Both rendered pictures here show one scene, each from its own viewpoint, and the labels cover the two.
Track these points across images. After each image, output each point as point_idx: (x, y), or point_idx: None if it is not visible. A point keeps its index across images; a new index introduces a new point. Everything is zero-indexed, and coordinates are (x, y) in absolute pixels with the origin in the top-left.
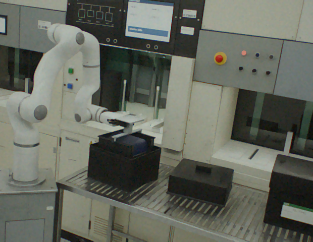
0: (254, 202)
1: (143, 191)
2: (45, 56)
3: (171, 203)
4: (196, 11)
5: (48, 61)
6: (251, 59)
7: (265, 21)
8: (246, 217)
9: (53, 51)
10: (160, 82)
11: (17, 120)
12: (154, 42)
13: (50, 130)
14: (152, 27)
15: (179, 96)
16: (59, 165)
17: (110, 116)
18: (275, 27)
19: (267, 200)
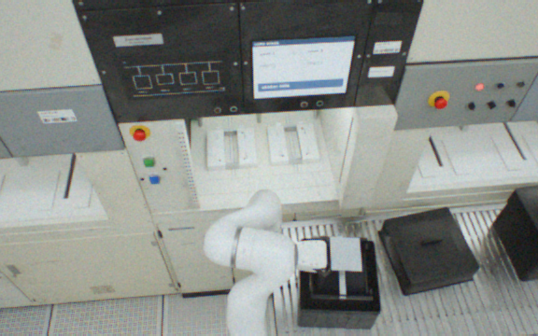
0: (485, 241)
1: (383, 312)
2: (245, 310)
3: (428, 316)
4: (400, 42)
5: (256, 315)
6: (488, 91)
7: (521, 37)
8: (502, 283)
9: (259, 301)
10: None
11: None
12: (316, 97)
13: (135, 229)
14: (311, 78)
15: (372, 159)
16: (167, 253)
17: (318, 264)
18: (534, 43)
19: (490, 227)
